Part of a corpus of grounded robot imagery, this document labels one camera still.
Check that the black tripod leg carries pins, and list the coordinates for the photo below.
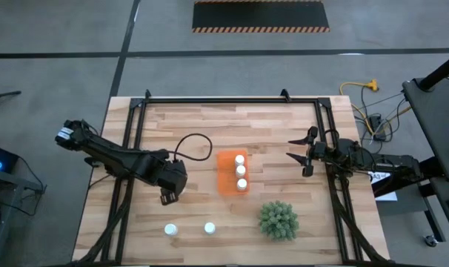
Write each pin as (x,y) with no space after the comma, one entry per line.
(6,95)

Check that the black aluminium table frame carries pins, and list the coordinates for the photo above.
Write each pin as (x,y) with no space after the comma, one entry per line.
(228,100)

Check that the black table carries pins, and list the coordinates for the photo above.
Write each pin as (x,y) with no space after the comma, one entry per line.
(435,122)

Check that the black post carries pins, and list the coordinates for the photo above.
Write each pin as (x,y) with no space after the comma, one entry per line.
(441,70)

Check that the black hazard-striped floor mat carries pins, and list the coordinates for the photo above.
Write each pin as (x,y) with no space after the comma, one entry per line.
(259,15)

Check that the black support stand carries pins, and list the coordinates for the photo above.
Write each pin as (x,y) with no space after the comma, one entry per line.
(432,207)

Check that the white pill bottle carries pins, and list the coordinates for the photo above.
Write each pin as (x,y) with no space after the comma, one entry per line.
(241,170)
(209,228)
(170,230)
(242,184)
(239,160)

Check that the white paper sheet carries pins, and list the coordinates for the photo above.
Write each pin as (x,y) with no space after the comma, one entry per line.
(386,196)

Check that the black castor wheel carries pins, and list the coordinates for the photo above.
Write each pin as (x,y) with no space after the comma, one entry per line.
(430,241)

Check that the black power strip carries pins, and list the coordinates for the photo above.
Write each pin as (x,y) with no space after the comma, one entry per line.
(376,122)

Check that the black computer with blue light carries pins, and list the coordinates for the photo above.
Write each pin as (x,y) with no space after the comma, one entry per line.
(2,159)

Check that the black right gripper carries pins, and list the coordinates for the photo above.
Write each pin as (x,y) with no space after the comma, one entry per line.
(322,151)

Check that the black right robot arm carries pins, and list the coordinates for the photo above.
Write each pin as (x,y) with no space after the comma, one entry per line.
(395,165)

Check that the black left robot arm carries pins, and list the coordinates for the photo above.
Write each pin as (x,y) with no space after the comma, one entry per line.
(109,154)

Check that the green plant in grey pot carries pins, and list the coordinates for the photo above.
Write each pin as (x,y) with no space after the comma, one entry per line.
(279,220)

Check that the black equipment stand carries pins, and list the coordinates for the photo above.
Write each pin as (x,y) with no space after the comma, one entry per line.
(20,182)

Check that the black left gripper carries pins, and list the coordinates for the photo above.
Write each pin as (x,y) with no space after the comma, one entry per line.
(171,178)

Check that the white paper label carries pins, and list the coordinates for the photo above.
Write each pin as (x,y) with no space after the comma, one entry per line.
(380,177)

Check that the orange translucent plastic basket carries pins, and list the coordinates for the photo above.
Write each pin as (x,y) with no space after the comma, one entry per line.
(224,178)

